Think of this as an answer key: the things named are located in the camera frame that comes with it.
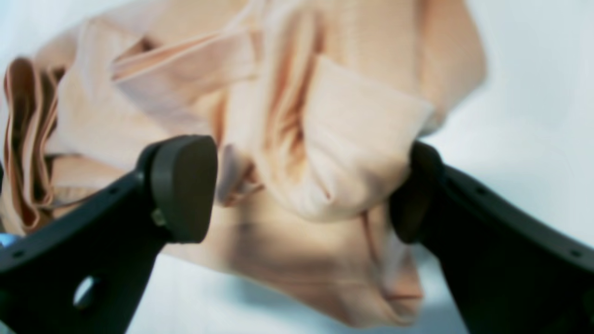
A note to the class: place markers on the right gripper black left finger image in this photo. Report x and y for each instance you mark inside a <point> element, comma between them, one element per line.
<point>86,272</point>

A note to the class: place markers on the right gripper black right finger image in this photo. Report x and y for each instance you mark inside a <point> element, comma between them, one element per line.
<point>507,272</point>

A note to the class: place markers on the peach orange T-shirt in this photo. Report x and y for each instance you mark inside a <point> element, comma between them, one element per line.
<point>313,105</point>

